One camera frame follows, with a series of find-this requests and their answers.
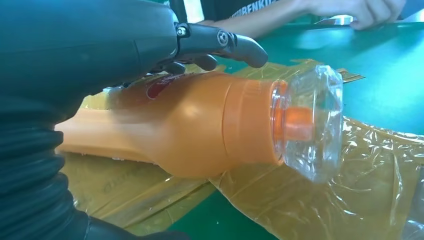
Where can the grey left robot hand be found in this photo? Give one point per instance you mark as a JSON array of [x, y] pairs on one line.
[[82, 43]]

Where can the person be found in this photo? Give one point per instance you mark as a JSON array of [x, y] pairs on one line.
[[232, 6]]

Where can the orange detergent bottle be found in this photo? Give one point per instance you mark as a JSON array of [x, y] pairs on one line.
[[198, 122]]

